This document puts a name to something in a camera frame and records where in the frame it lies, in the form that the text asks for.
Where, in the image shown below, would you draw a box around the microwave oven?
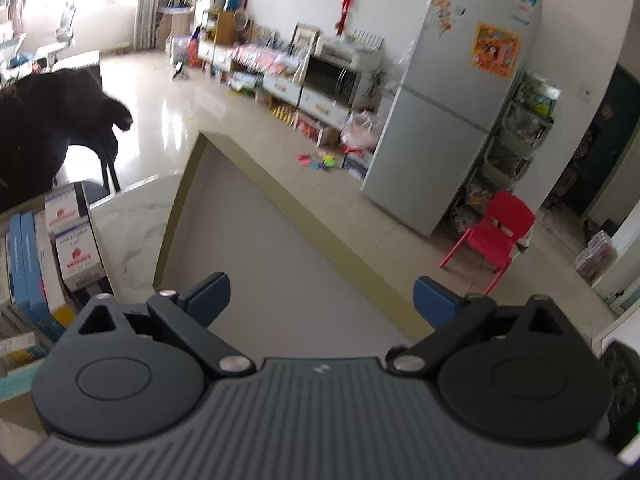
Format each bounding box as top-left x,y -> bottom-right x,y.
302,55 -> 358,106

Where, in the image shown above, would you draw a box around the framed picture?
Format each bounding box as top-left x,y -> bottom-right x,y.
290,24 -> 321,56

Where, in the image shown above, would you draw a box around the beige cardboard box lid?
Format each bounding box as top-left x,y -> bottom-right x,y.
152,131 -> 436,356

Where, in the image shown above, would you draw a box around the white strawberry medicine box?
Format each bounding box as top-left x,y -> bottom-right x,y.
54,220 -> 107,291
44,187 -> 90,233

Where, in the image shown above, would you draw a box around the white printer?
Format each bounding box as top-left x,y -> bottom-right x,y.
315,30 -> 383,73

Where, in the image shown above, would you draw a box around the white refrigerator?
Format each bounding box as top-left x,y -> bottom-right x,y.
360,0 -> 543,238

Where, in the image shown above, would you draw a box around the beige cardboard box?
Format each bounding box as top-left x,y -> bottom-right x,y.
0,182 -> 117,438

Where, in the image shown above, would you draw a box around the grey curtain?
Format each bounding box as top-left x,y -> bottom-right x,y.
132,0 -> 173,51

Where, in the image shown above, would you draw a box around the storage trolley rack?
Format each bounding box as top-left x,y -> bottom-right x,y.
462,72 -> 563,221

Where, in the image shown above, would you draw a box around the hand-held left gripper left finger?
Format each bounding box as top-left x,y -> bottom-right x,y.
75,272 -> 256,378

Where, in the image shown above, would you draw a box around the white office chair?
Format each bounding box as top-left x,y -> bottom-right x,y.
54,2 -> 79,45

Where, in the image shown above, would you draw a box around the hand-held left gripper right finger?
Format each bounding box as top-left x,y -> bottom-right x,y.
385,276 -> 571,375

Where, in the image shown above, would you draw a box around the pink plastic bag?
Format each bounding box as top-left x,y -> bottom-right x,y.
340,110 -> 383,153

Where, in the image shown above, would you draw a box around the blue cartoon fever patch box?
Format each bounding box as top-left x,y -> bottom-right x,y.
7,212 -> 26,311
21,211 -> 68,343

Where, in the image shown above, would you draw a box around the colourful fridge poster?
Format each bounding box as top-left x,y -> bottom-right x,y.
470,22 -> 523,78

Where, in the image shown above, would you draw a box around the red plastic kids chair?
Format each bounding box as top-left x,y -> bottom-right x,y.
440,190 -> 536,296

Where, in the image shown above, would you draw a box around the black fleece jacket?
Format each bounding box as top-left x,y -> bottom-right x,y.
0,67 -> 135,213

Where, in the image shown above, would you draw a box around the wooden shelf unit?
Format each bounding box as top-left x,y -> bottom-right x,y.
202,7 -> 251,46

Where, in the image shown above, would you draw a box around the colourful floor toys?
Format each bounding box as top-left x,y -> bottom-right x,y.
297,150 -> 338,173

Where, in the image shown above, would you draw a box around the black grey-seat dining chair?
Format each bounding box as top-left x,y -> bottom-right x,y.
52,145 -> 122,203

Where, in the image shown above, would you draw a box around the bottled water pack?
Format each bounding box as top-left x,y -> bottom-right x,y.
575,230 -> 617,281

